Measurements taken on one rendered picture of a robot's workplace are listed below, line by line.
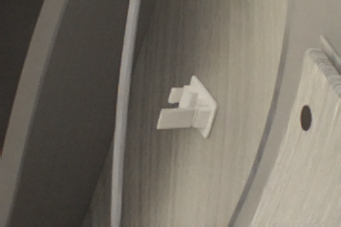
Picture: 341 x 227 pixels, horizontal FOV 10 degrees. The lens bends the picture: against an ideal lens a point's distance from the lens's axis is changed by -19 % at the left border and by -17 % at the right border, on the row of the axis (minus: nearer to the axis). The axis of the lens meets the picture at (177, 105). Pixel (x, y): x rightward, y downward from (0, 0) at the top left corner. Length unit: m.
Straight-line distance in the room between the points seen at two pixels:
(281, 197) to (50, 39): 0.16
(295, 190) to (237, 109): 0.08
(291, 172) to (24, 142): 0.18
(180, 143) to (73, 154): 0.07
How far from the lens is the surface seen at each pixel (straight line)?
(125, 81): 0.95
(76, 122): 1.01
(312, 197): 0.85
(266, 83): 0.91
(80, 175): 1.03
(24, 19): 1.87
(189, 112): 0.94
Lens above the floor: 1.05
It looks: 5 degrees down
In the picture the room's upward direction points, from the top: 3 degrees clockwise
